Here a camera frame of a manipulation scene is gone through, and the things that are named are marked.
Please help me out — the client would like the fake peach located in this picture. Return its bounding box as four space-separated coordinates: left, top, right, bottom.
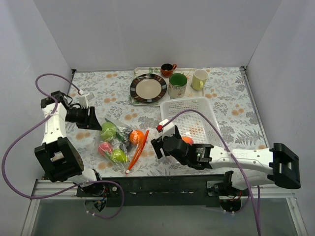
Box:
98 142 113 156
182 136 194 145

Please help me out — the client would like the green fake cabbage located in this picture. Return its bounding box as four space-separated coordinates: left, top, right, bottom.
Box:
100 121 117 142

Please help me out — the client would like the white plastic basket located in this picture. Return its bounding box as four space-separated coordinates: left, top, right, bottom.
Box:
160 97 223 147

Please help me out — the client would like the orange fake fruit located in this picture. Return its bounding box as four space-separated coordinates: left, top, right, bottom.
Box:
129 130 144 145

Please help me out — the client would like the dark purple fake fruit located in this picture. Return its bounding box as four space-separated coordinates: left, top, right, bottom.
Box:
121 127 133 142

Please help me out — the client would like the clear zip top bag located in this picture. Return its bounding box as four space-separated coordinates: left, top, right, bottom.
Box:
96 117 149 175

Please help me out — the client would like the green fake pear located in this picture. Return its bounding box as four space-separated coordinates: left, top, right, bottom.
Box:
111 149 128 163

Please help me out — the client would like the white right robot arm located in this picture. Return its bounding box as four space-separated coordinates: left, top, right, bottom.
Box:
151 126 301 196

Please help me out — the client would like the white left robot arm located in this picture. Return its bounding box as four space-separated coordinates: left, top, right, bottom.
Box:
34 91 105 197

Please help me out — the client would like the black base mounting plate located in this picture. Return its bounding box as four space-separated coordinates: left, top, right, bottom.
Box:
76 176 255 208

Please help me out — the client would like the floral mug green inside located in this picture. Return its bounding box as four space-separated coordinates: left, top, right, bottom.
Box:
168 73 188 99

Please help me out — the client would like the dark rimmed beige plate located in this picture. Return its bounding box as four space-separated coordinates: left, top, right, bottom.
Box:
129 73 167 104

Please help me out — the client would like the pale yellow mug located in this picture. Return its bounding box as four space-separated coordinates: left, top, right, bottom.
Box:
191 69 209 90

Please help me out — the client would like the small brown cup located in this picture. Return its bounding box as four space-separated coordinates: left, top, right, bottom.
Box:
160 63 177 77

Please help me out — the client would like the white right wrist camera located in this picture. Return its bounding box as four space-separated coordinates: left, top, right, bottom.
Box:
157 119 175 136

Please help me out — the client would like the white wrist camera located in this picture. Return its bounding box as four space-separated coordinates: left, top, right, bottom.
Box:
157 119 175 136
78 93 94 109

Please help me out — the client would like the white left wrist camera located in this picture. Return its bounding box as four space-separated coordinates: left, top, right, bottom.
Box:
78 93 94 109

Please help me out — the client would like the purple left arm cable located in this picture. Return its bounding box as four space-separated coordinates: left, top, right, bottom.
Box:
1 73 125 219

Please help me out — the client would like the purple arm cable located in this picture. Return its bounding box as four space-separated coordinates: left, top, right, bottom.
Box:
162 109 262 236
1 73 125 219

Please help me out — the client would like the aluminium frame rail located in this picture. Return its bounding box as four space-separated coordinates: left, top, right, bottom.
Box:
31 178 295 200

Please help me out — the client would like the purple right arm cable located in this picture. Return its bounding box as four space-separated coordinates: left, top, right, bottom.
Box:
162 109 262 236

